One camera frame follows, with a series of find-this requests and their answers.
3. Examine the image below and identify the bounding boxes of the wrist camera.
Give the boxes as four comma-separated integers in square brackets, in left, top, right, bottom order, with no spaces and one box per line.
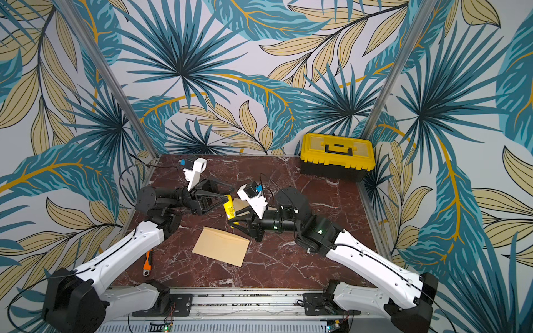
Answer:
[179,158,207,191]
[237,181,268,219]

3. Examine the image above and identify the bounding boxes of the yellow black toolbox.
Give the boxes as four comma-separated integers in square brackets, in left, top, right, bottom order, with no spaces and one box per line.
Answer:
[300,133,376,182]

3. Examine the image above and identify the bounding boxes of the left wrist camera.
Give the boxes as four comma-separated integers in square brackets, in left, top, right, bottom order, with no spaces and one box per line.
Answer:
[179,158,207,191]

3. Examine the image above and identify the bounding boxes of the yellow glue stick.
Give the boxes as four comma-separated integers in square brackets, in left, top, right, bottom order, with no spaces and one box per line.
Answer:
[223,194,236,220]

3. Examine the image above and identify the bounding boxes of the orange handled wrench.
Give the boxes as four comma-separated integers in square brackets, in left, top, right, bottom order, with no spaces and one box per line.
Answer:
[143,250,153,277]

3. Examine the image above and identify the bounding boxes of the manila envelope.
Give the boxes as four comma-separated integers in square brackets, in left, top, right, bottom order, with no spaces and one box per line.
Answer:
[192,227,250,267]
[233,197,249,215]

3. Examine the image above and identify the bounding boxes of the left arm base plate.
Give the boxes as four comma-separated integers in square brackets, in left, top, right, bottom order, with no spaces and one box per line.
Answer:
[140,294,193,317]

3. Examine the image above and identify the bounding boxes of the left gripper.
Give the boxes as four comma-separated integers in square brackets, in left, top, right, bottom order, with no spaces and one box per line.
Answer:
[168,178,237,216]

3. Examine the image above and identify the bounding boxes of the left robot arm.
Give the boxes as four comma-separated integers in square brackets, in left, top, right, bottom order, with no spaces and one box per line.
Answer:
[42,179,234,332]

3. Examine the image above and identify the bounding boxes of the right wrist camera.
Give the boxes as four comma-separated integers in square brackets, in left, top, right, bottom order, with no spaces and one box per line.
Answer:
[237,181,268,219]

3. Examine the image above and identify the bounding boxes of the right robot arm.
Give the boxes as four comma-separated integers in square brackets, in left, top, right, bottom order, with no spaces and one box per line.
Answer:
[228,182,439,332]

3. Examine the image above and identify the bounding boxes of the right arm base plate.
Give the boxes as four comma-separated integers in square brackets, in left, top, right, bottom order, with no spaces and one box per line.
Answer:
[300,292,361,316]

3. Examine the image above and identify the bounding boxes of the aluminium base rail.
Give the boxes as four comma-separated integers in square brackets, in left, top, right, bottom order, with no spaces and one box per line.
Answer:
[99,287,397,332]

